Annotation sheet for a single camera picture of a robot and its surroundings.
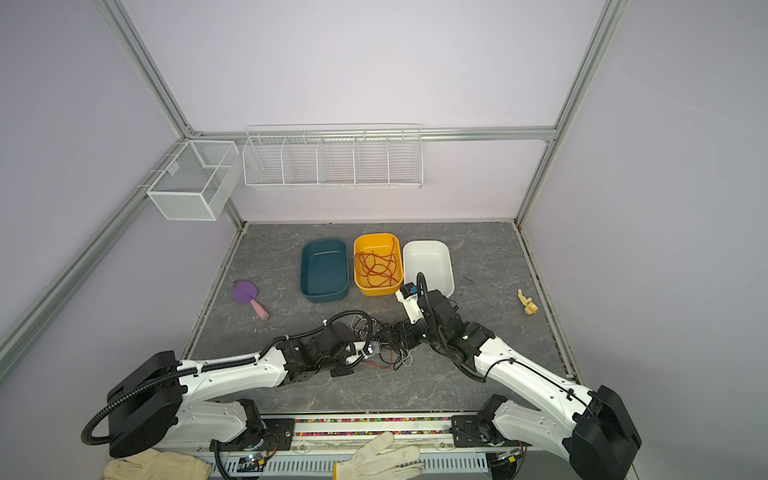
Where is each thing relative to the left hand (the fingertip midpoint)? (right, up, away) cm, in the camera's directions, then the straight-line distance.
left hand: (355, 349), depth 84 cm
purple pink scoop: (-40, +14, +18) cm, 46 cm away
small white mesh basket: (-54, +51, +14) cm, 76 cm away
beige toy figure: (+54, +10, +10) cm, 56 cm away
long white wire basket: (-7, +59, +14) cm, 61 cm away
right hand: (+11, +8, -6) cm, 15 cm away
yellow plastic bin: (+6, +31, +27) cm, 41 cm away
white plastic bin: (+25, +25, +25) cm, 43 cm away
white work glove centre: (+7, -22, -13) cm, 27 cm away
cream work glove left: (-45, -23, -14) cm, 52 cm away
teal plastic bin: (-14, +21, +24) cm, 34 cm away
